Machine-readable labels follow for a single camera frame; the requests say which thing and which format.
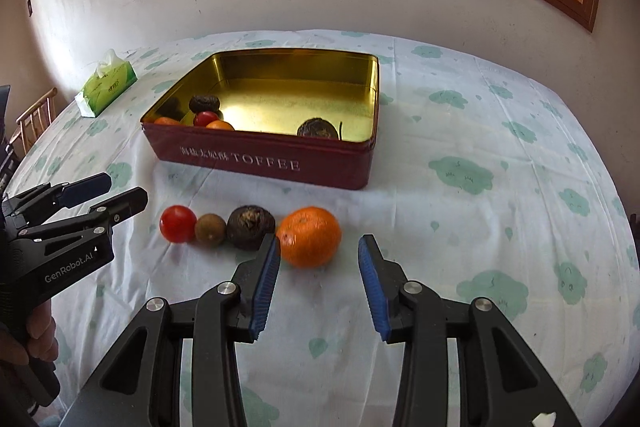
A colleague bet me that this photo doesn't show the brown kiwi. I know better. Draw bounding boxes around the brown kiwi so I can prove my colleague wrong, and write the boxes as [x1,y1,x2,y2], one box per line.
[194,214,227,247]

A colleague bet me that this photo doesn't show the dark brown water chestnut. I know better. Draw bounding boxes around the dark brown water chestnut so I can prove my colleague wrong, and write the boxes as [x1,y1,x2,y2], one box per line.
[226,205,277,252]
[297,117,338,140]

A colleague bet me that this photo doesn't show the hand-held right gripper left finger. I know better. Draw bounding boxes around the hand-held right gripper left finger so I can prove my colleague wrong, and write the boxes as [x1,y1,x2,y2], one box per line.
[60,234,282,427]

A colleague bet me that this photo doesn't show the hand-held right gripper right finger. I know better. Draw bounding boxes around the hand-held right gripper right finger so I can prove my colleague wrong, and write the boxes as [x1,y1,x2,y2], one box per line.
[358,234,583,427]

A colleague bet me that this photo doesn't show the wooden chair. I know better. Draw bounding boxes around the wooden chair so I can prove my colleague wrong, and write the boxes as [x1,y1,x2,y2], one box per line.
[10,88,58,158]

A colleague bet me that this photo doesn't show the large orange tangerine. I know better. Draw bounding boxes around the large orange tangerine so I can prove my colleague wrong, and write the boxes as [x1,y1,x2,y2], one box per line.
[276,206,343,269]

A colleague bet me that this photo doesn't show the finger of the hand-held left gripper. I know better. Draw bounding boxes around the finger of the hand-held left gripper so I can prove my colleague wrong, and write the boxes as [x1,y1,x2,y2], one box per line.
[0,173,112,230]
[17,187,149,253]

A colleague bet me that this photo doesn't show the red tin box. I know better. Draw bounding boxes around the red tin box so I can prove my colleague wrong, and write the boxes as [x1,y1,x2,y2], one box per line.
[140,48,381,191]

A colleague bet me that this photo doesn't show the person's left hand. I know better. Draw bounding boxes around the person's left hand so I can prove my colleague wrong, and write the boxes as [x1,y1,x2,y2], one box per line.
[0,301,60,388]

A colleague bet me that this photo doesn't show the dark wrinkled passion fruit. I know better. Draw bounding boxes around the dark wrinkled passion fruit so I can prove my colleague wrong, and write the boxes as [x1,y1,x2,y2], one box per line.
[188,94,221,114]

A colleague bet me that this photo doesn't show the green tissue pack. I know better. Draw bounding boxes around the green tissue pack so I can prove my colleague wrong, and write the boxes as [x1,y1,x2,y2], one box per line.
[75,49,138,118]

